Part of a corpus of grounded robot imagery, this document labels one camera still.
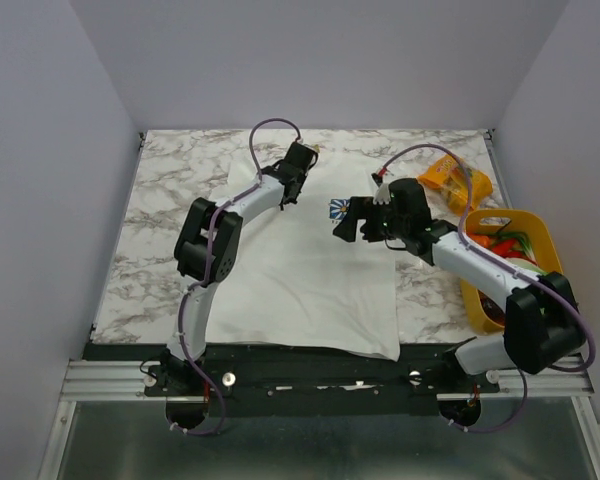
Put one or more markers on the white t-shirt with flower print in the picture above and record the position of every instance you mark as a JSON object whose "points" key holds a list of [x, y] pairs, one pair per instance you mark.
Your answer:
{"points": [[296, 284]]}

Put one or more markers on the toy carrot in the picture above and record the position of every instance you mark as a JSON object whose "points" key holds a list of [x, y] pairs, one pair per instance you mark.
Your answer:
{"points": [[484, 241]]}

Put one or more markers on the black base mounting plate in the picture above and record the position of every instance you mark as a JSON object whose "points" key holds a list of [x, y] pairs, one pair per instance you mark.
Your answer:
{"points": [[266, 380]]}

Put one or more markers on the toy red chili pepper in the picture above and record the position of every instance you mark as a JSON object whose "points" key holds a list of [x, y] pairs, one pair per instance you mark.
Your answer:
{"points": [[505, 248]]}

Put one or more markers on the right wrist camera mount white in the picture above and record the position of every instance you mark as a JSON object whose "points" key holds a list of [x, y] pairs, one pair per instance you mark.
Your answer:
{"points": [[382, 195]]}

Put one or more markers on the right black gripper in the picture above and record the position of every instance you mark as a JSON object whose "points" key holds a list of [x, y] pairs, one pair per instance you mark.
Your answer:
{"points": [[365, 220]]}

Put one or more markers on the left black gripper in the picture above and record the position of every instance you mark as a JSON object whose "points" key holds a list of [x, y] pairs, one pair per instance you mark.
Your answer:
{"points": [[302, 180]]}

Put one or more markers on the toy napa cabbage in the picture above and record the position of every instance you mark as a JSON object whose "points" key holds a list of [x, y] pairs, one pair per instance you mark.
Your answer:
{"points": [[527, 265]]}

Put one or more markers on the yellow plastic basket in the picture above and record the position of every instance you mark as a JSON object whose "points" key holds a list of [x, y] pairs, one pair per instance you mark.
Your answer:
{"points": [[543, 254]]}

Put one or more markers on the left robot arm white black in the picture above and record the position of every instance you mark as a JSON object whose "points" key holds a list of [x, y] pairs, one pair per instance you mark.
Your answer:
{"points": [[207, 246]]}

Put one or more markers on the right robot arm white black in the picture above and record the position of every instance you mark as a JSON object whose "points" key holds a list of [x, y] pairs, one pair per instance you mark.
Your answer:
{"points": [[542, 323]]}

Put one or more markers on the toy green onion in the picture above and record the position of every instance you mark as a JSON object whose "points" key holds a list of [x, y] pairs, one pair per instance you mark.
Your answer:
{"points": [[521, 239]]}

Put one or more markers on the aluminium rail frame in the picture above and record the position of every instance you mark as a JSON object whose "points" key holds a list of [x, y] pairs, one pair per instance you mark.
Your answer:
{"points": [[534, 427]]}

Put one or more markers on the toy purple eggplant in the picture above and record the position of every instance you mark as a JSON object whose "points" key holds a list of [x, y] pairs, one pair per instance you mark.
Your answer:
{"points": [[493, 312]]}

